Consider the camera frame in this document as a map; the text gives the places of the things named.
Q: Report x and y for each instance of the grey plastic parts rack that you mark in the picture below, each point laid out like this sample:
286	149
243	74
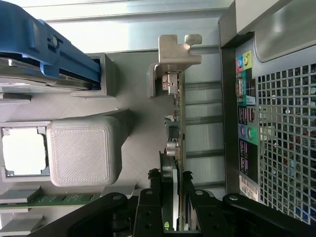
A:
79	153

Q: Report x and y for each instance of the green RAM stick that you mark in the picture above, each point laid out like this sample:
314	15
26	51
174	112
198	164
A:
61	198

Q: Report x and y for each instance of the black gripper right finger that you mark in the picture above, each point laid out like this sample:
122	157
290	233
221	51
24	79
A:
209	217

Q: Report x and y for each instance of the silver CPU chip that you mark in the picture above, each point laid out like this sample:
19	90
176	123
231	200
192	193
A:
24	150

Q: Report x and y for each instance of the hard disk in blue bracket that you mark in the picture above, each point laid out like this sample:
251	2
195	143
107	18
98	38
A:
61	56

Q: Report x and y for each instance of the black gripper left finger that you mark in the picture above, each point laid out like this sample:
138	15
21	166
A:
148	217

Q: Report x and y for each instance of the open black PC case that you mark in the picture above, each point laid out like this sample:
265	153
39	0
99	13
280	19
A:
271	37

